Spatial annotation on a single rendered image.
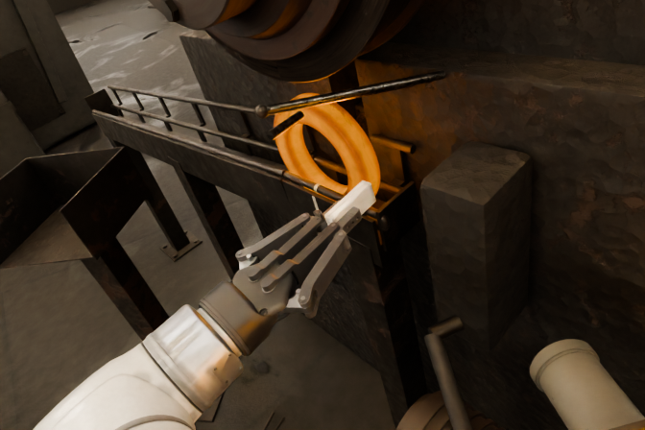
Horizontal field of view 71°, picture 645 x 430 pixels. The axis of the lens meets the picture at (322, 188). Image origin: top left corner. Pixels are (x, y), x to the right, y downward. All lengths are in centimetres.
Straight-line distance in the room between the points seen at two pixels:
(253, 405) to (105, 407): 91
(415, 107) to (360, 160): 9
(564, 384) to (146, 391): 35
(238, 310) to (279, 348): 94
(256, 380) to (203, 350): 92
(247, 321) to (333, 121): 26
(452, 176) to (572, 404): 22
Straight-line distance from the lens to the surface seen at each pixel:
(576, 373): 46
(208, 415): 135
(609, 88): 46
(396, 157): 62
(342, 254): 49
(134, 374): 45
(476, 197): 45
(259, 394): 133
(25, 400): 176
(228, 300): 46
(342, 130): 56
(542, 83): 48
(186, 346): 45
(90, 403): 45
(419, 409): 62
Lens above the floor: 108
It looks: 34 degrees down
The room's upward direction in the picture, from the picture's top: 16 degrees counter-clockwise
